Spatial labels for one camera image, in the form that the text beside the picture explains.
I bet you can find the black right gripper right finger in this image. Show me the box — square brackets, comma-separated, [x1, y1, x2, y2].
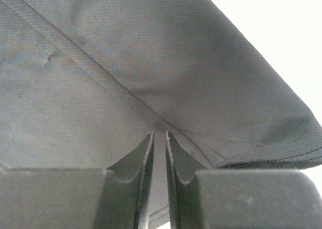
[166, 133, 321, 228]

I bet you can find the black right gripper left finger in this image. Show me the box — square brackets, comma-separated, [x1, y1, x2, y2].
[1, 132, 154, 228]

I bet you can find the black t shirt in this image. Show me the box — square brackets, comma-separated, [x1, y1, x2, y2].
[1, 0, 321, 228]

